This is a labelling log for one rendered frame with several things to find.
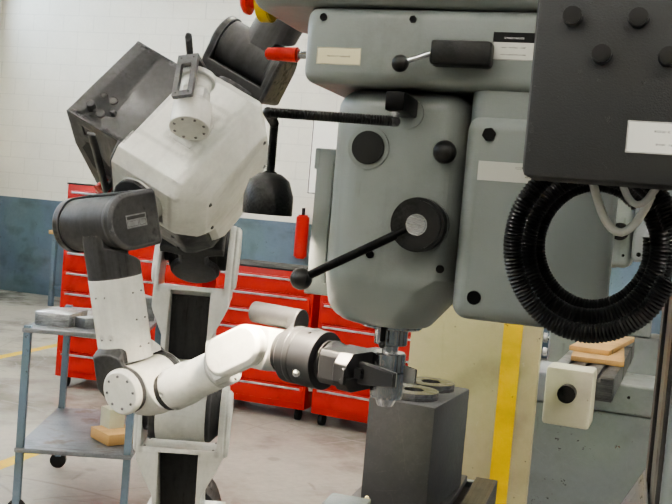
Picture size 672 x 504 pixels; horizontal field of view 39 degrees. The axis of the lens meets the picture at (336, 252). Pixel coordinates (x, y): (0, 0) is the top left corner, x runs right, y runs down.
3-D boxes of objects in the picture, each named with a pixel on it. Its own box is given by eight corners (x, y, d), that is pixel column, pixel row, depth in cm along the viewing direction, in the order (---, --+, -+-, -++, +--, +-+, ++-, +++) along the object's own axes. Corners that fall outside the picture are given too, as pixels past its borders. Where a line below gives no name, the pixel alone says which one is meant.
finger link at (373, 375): (395, 391, 131) (359, 383, 135) (397, 368, 131) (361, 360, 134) (389, 392, 130) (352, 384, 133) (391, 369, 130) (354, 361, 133)
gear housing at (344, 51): (299, 81, 124) (306, 4, 124) (350, 104, 148) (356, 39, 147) (558, 93, 115) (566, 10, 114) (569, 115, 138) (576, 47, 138)
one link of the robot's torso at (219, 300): (146, 431, 208) (164, 221, 210) (225, 437, 208) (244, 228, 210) (134, 443, 193) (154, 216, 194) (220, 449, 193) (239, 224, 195)
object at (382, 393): (391, 401, 132) (394, 362, 131) (363, 395, 134) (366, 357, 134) (408, 397, 135) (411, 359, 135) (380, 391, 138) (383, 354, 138)
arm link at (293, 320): (282, 383, 139) (225, 370, 146) (323, 386, 148) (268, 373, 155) (295, 308, 140) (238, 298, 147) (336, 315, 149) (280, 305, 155)
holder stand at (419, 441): (359, 502, 163) (368, 389, 162) (401, 473, 184) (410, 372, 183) (425, 517, 159) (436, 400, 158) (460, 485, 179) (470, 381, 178)
